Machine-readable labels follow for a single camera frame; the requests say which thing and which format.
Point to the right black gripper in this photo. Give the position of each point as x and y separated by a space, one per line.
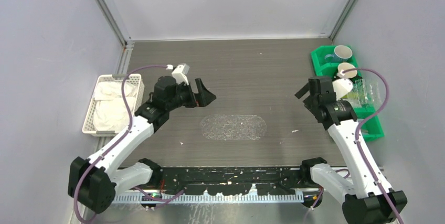
303 91

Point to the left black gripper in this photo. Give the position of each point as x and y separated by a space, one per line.
205 97

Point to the green compartment bin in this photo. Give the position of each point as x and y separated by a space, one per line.
322 68

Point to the clear plastic bag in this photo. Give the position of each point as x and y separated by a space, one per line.
365 94

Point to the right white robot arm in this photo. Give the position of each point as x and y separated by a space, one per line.
368 197

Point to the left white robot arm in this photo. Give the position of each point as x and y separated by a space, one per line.
96 180

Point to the dark green mug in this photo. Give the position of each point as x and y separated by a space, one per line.
346 70

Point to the blue mug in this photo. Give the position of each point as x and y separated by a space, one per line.
340 54

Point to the white cloth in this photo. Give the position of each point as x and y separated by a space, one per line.
110 112

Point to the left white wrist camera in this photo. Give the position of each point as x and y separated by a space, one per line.
180 73

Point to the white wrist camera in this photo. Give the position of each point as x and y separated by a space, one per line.
342 87
180 73

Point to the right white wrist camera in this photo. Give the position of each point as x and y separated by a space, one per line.
342 87

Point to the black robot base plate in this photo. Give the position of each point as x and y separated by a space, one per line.
230 181

